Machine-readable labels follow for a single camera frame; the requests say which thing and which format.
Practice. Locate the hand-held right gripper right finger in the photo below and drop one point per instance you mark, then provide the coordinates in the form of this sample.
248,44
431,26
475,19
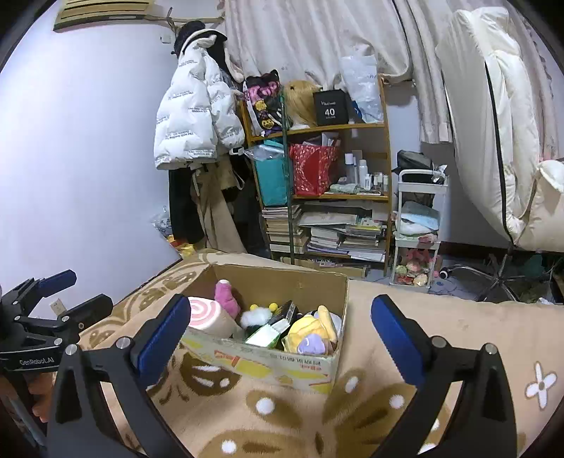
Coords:
396,339

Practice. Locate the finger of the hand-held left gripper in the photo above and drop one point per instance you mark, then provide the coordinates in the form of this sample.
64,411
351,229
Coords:
92,308
57,278

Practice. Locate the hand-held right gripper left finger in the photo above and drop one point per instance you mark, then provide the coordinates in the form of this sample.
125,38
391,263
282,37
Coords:
165,334

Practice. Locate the pink swirl roll plush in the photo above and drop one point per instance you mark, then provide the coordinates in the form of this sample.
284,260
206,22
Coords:
207,315

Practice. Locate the yellow plush toy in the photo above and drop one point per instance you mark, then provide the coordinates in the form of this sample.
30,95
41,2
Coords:
308,328

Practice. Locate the white fluffy plush toy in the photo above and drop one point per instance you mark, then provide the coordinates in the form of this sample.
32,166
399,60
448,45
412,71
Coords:
255,316

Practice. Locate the green snack packet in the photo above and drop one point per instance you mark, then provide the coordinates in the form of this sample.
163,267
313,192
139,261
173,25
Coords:
264,337

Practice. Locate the printed cardboard box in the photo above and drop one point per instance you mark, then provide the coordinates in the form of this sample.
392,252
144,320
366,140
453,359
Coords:
264,367

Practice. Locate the black packet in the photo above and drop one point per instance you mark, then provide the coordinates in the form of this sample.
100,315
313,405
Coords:
286,310

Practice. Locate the person's left hand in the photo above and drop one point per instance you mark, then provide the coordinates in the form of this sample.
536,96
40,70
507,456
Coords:
40,407

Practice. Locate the pink plush toy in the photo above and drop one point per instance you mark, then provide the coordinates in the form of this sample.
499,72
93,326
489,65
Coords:
227,297

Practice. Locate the pile of small plush toys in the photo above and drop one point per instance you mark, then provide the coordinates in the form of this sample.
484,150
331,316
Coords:
414,268

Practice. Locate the beige patterned blanket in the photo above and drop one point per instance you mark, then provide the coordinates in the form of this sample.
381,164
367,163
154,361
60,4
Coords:
484,317

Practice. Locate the pile of snack packets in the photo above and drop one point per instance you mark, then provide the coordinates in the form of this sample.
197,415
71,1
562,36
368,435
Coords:
169,233

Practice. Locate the stack of books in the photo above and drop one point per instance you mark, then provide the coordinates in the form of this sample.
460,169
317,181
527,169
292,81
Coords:
335,238

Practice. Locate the chair base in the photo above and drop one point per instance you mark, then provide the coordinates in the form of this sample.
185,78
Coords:
498,277

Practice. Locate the light blue folded cloth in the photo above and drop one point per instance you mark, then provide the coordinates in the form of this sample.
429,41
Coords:
418,215

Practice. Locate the black coat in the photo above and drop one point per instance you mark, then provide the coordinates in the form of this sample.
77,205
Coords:
183,207

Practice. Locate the beige coat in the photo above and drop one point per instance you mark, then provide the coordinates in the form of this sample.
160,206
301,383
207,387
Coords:
218,211

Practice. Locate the white trolley cart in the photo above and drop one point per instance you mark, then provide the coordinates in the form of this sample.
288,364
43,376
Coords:
423,178

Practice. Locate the group of white bottles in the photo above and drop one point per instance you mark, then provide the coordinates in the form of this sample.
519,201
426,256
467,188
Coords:
363,174

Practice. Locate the green metal pole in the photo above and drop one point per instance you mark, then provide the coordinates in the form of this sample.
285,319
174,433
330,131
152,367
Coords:
288,198

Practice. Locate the teal bag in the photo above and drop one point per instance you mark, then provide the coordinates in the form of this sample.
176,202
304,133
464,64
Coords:
271,180

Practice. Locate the red gift bag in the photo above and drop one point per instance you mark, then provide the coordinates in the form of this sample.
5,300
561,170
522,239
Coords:
313,171

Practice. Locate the white puffer jacket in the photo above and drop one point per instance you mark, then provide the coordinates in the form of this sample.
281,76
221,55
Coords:
189,114

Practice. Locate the wooden shelf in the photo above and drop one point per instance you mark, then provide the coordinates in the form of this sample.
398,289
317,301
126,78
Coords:
335,127

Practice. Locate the white quilt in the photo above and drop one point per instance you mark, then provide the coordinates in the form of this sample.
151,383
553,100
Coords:
515,132

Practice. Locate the black box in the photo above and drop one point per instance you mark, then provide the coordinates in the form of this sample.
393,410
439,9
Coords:
330,108

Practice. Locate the black printed bag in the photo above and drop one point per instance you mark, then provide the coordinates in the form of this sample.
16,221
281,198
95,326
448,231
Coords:
262,101

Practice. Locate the clear plastic bag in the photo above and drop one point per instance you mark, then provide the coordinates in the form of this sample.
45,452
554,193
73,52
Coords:
361,88

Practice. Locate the blonde wig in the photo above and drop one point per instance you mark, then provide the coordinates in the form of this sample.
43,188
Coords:
302,103

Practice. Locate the air conditioner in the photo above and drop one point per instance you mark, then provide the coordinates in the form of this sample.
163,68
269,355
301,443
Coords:
101,13

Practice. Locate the beige curtain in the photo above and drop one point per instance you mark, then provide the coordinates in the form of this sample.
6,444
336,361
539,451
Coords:
317,35

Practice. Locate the white wall socket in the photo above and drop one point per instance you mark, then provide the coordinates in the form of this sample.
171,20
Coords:
60,307

